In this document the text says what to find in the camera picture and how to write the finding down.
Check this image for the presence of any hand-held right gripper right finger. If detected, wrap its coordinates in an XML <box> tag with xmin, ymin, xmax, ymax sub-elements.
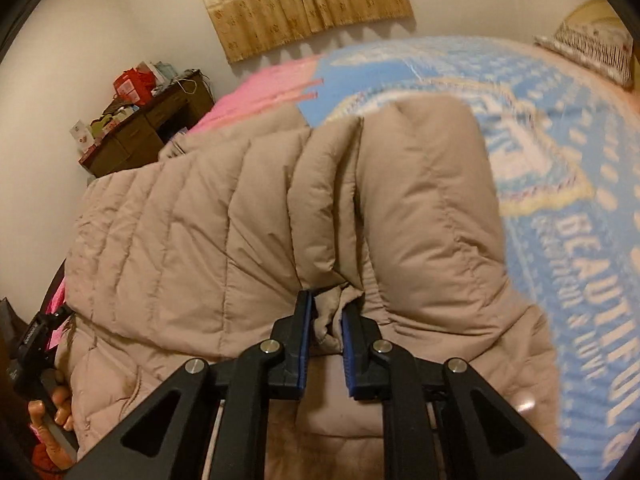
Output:
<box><xmin>341</xmin><ymin>304</ymin><xmax>581</xmax><ymax>480</ymax></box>

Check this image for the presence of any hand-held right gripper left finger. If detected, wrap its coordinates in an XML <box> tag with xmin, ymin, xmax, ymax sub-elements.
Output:
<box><xmin>62</xmin><ymin>290</ymin><xmax>315</xmax><ymax>480</ymax></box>

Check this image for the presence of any beige quilted down jacket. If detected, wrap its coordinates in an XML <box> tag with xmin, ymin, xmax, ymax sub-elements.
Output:
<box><xmin>52</xmin><ymin>94</ymin><xmax>561</xmax><ymax>480</ymax></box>

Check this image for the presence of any person's left hand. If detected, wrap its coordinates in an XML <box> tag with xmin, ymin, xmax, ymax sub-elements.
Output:
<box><xmin>27</xmin><ymin>384</ymin><xmax>77</xmax><ymax>467</ymax></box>

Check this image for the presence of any white red printed card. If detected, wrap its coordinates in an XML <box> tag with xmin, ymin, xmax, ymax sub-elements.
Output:
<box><xmin>69</xmin><ymin>119</ymin><xmax>95</xmax><ymax>155</ymax></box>

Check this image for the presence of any dark wooden desk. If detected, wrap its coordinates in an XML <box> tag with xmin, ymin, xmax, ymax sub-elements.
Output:
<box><xmin>78</xmin><ymin>71</ymin><xmax>216</xmax><ymax>179</ymax></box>

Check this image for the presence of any pink blanket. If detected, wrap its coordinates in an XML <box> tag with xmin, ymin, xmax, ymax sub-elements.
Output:
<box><xmin>186</xmin><ymin>54</ymin><xmax>324</xmax><ymax>137</ymax></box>

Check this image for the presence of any red box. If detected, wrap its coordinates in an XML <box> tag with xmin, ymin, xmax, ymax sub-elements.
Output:
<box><xmin>112</xmin><ymin>65</ymin><xmax>157</xmax><ymax>107</ymax></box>

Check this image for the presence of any blue printed blanket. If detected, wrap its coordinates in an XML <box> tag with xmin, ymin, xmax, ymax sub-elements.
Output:
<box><xmin>297</xmin><ymin>35</ymin><xmax>640</xmax><ymax>480</ymax></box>

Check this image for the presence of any yellow patterned curtain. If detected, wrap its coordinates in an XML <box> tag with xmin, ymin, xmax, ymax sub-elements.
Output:
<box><xmin>186</xmin><ymin>0</ymin><xmax>416</xmax><ymax>65</ymax></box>

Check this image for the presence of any patterned pillow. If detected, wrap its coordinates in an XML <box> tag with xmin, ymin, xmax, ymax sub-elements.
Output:
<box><xmin>533</xmin><ymin>19</ymin><xmax>636</xmax><ymax>91</ymax></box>

